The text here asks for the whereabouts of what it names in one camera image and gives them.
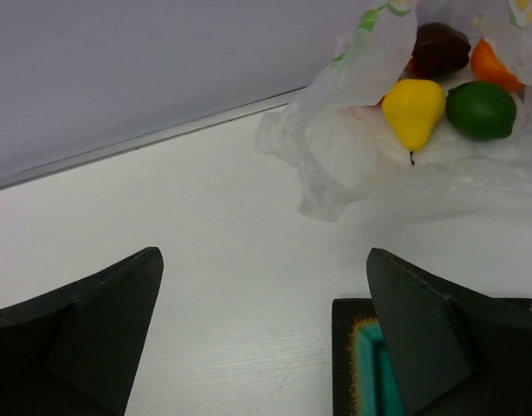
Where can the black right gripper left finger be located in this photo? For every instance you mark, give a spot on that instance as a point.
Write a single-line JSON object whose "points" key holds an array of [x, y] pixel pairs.
{"points": [[76, 350]]}

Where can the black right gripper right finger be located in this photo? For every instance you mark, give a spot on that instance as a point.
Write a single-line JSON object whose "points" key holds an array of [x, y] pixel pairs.
{"points": [[454, 351]]}

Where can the green fake lime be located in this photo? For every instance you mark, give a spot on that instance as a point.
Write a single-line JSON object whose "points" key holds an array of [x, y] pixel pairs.
{"points": [[481, 111]]}

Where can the translucent printed plastic bag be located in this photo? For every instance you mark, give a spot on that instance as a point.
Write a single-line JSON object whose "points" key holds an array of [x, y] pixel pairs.
{"points": [[334, 134]]}

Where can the yellow fake pear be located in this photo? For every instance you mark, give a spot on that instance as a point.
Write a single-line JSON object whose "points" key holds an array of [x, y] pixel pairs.
{"points": [[412, 109]]}

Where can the orange fake persimmon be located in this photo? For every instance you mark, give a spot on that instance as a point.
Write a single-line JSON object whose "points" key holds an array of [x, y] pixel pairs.
{"points": [[486, 67]]}

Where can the dark maroon fake fruit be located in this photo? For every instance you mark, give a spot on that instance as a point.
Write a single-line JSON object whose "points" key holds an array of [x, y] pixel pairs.
{"points": [[439, 50]]}

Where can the black teal square plate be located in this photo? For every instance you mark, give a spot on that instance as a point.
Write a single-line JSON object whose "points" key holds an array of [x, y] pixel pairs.
{"points": [[357, 359]]}

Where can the aluminium table edge rail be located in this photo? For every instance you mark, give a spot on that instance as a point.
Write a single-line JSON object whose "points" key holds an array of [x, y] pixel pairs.
{"points": [[145, 140]]}

